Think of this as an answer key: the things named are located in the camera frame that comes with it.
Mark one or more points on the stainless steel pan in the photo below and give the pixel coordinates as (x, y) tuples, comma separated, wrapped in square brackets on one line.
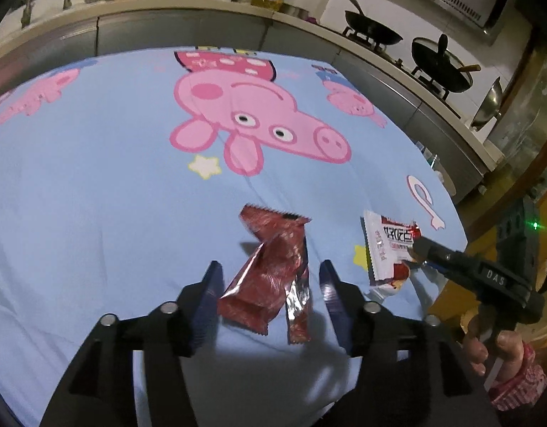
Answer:
[(487, 106)]

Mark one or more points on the white and red snack wrapper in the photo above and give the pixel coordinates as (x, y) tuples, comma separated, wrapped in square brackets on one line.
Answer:
[(384, 244)]

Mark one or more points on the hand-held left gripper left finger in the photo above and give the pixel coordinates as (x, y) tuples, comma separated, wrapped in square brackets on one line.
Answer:
[(206, 302)]

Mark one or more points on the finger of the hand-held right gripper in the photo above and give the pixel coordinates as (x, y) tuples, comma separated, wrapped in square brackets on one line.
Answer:
[(442, 258)]

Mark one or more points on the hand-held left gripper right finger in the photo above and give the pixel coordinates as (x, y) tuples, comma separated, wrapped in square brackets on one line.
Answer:
[(335, 307)]

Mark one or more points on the large red foil wrapper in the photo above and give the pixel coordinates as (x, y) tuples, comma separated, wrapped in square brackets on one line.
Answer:
[(264, 275)]

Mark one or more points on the grey kitchen counter cabinet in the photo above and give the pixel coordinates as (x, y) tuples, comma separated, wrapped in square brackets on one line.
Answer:
[(166, 26)]

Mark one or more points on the black wok with glass lid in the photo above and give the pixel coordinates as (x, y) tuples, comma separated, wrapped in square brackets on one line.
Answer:
[(438, 66)]

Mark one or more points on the person's right hand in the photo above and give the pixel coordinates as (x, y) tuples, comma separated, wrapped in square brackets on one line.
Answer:
[(509, 351)]

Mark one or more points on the gas stove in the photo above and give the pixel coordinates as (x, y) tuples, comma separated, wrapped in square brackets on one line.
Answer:
[(402, 60)]

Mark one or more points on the black open wok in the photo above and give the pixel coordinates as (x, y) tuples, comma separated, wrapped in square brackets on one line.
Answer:
[(371, 31)]

